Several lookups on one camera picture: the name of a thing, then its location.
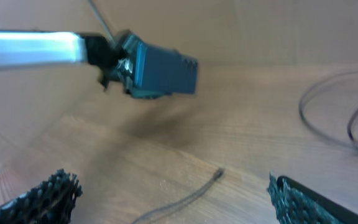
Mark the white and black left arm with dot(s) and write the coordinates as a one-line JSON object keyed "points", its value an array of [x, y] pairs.
{"points": [[29, 49]]}

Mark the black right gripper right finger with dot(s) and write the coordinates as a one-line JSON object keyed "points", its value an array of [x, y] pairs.
{"points": [[295, 203]]}

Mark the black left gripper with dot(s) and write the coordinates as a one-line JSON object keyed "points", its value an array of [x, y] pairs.
{"points": [[146, 71]]}

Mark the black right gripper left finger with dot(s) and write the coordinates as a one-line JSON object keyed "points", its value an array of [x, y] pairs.
{"points": [[51, 202]]}

